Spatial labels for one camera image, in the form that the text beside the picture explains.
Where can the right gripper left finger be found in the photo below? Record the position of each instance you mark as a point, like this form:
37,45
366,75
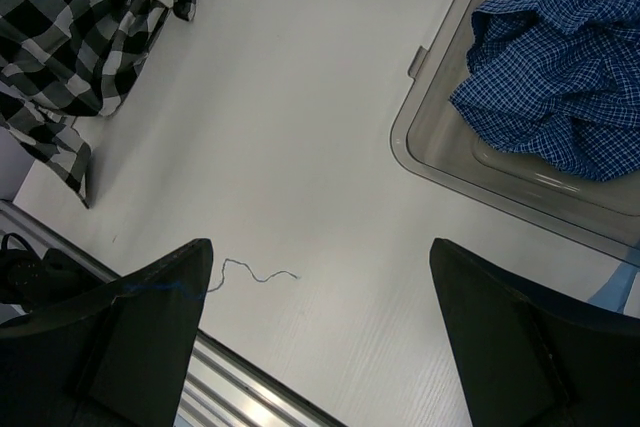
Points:
107,357

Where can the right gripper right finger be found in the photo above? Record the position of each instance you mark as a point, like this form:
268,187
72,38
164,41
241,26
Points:
527,355

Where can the blue checked shirt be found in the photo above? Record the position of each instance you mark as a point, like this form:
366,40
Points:
558,79

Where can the black white plaid shirt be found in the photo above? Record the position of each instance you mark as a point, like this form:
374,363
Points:
67,59

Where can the light blue shirt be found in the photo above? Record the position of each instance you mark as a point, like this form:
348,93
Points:
614,294

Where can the loose blue thread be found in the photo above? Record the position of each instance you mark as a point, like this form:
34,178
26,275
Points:
250,274

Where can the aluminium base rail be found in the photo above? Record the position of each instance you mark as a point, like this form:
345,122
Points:
221,388

